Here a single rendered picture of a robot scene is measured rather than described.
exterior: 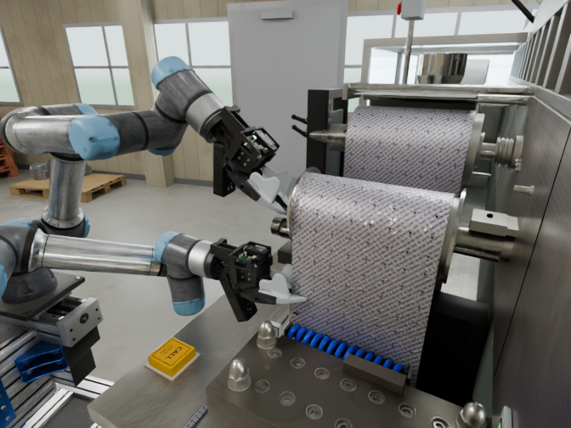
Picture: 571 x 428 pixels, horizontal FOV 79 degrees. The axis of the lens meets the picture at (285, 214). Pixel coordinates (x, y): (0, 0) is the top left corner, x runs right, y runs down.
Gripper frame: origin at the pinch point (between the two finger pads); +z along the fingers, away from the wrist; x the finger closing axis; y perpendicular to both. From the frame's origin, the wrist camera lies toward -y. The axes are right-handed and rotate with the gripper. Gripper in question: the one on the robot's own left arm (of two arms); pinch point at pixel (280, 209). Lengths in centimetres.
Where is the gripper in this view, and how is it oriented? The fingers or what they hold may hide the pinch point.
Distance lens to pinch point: 64.9
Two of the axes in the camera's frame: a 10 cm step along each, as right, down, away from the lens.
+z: 6.7, 7.4, -1.0
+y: 5.6, -5.9, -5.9
